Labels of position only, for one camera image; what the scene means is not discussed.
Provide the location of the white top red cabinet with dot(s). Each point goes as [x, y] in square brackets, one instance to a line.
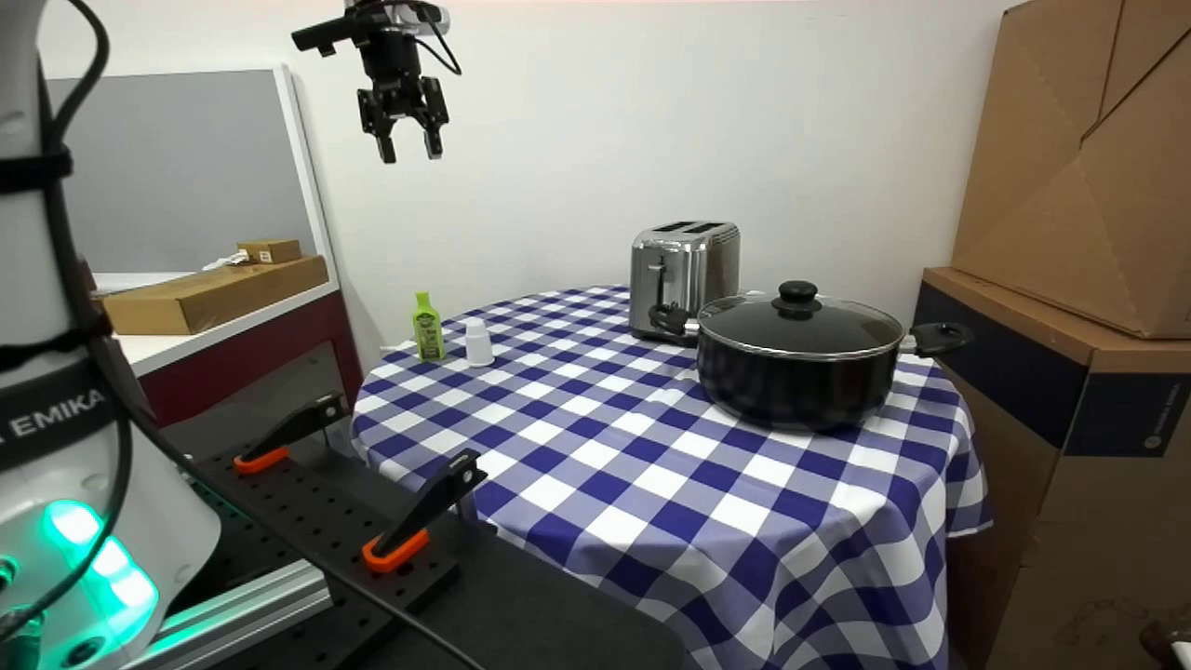
[246, 353]

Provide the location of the dark gray base platform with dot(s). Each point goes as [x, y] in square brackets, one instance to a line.
[543, 620]

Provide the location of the flat cardboard box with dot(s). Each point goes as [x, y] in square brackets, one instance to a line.
[209, 294]

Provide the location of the silver metal toaster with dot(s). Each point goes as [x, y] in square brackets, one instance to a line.
[682, 281]

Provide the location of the cardboard box with blue band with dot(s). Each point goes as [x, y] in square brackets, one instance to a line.
[1079, 496]

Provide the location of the black orange spring clamp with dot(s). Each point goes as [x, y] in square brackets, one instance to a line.
[290, 433]
[420, 515]

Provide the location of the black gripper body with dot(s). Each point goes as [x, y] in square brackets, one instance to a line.
[398, 80]

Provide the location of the pot lid with knob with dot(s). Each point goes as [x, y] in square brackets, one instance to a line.
[802, 322]

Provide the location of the gray partition panel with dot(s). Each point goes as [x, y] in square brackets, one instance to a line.
[187, 172]

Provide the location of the black cooking pot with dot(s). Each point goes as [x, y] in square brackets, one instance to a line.
[802, 377]

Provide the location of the small white salt cellar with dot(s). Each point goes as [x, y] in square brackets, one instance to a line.
[477, 345]

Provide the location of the small cardboard box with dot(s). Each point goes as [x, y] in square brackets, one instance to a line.
[269, 249]

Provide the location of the yellow-green plastic bottle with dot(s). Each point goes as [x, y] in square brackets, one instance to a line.
[429, 327]

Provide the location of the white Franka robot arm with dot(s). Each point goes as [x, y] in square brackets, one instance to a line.
[50, 274]

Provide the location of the black perforated mounting board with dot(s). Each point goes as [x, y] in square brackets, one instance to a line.
[321, 535]

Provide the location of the large cardboard box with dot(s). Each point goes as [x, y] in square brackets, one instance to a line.
[1093, 160]

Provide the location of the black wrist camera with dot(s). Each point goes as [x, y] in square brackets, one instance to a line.
[323, 33]

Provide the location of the aluminium frame rail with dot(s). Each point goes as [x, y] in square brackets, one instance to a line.
[237, 615]

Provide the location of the blue white checkered tablecloth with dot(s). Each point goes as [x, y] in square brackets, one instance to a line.
[693, 484]

